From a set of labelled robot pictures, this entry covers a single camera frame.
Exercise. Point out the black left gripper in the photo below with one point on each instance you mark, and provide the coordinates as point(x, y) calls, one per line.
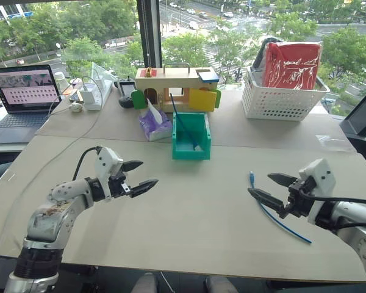
point(117, 184)

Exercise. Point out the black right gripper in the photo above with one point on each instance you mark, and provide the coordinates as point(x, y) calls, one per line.
point(302, 196)

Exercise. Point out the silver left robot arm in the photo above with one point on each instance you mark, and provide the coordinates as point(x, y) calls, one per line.
point(48, 219)

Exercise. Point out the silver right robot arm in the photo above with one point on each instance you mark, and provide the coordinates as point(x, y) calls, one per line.
point(357, 232)

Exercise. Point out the green plastic bin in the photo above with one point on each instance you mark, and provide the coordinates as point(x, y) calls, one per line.
point(178, 149)

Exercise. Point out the purple tissue pack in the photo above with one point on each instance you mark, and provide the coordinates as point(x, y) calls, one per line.
point(154, 123)

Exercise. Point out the clear plastic bag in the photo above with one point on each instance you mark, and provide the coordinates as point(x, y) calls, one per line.
point(332, 143)

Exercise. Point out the white perforated plastic basket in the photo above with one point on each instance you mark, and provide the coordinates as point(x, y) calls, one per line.
point(277, 103)

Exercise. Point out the black handheld controller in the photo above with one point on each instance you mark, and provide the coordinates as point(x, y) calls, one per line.
point(126, 91)

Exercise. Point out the white power strip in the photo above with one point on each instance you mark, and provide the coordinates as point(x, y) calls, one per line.
point(93, 97)

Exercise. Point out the small round white case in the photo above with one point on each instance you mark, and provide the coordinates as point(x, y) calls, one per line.
point(76, 107)

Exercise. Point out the wooden lock box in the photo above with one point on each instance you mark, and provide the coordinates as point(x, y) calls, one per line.
point(170, 81)

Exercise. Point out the clear plastic cover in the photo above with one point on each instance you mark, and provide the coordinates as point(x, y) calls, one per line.
point(102, 74)

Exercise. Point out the black monitor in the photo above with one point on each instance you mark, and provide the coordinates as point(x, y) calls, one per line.
point(364, 114)

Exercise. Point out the red plastic bag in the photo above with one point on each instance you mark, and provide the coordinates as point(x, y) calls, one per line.
point(289, 67)

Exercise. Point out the white paper cup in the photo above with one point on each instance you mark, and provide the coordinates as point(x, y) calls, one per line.
point(61, 81)

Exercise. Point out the dark grey bag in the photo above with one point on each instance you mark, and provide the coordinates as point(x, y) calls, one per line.
point(259, 58)

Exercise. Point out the open laptop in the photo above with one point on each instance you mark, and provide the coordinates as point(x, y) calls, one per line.
point(21, 91)

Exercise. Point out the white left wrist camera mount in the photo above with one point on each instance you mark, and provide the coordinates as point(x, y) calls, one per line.
point(105, 161)

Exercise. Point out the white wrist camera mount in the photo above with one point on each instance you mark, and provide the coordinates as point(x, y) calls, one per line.
point(320, 177)
point(105, 161)

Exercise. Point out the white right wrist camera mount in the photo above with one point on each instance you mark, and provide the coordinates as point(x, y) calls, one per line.
point(320, 177)

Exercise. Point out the black window frame post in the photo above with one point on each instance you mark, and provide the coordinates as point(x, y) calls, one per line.
point(149, 30)

